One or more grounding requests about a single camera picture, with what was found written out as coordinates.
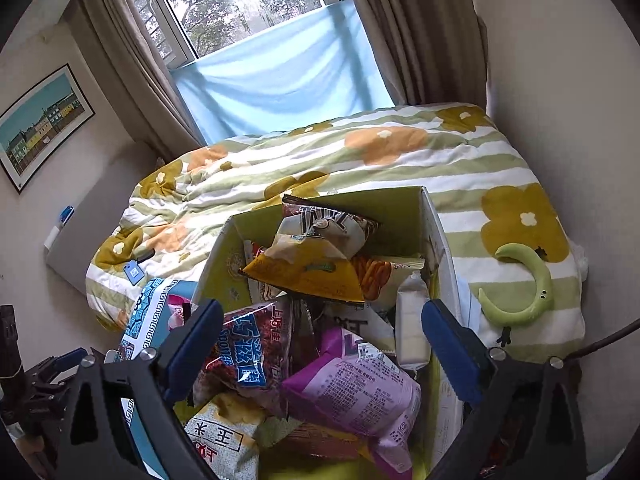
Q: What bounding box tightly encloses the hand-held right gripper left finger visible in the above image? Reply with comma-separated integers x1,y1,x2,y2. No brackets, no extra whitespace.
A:
55,299,226,480

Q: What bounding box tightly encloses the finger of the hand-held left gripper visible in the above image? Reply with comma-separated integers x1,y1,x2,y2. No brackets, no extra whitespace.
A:
27,346,97,387

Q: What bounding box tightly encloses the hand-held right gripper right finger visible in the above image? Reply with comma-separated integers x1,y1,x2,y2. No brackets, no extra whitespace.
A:
421,299,588,480

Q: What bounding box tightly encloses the pink striped snack packet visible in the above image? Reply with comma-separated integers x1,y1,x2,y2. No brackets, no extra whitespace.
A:
167,294,196,332

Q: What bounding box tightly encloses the green yellow cardboard box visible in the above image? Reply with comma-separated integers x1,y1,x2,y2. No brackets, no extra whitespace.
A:
192,186,481,480

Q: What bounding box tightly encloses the plain white snack packet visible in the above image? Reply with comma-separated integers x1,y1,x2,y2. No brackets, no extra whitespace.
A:
395,271,432,371

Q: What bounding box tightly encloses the blue patterned box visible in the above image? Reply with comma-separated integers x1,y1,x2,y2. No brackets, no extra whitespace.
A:
117,277,201,480

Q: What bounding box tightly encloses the red and blue snack packet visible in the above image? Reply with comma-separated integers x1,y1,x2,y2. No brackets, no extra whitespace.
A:
192,296,301,418

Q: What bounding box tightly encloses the white black-print snack packet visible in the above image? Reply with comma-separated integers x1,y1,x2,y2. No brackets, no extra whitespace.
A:
320,300,396,356

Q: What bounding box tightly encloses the purple snack packet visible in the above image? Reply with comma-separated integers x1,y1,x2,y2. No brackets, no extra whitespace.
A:
280,327,423,480

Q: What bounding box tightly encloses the white red-print snack packet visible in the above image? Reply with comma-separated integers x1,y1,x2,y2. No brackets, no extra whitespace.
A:
182,392,267,480

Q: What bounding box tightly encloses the orange snack packet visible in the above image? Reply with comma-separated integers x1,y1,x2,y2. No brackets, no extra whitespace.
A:
350,255,426,306

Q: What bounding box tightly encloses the grey flat panel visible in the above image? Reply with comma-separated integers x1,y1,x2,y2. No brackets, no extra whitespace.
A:
45,180,132,296

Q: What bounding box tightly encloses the green crescent-shaped toy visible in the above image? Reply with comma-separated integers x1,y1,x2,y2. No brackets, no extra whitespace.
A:
477,242,555,336

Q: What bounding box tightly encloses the brown yellow chip packet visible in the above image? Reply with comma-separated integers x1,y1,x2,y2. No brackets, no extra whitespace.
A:
237,194,381,303

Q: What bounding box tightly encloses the brown snack packet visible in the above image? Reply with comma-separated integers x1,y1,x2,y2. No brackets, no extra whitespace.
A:
270,420,362,462

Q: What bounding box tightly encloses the floral striped blanket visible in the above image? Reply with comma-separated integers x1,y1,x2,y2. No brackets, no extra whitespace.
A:
85,102,588,361

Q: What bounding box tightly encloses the light blue window cloth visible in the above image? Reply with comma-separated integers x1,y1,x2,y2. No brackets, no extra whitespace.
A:
172,2,398,148

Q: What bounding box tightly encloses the beige curtain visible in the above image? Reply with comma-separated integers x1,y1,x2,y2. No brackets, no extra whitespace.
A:
65,0,206,161
335,0,493,111

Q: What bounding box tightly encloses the window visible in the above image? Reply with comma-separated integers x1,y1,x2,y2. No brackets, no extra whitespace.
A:
115,0,356,68

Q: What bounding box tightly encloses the black cable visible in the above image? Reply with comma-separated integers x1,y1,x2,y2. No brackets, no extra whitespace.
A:
565,317,640,361

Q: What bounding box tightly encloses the framed wall picture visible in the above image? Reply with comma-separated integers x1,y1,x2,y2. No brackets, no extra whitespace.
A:
0,62,96,195

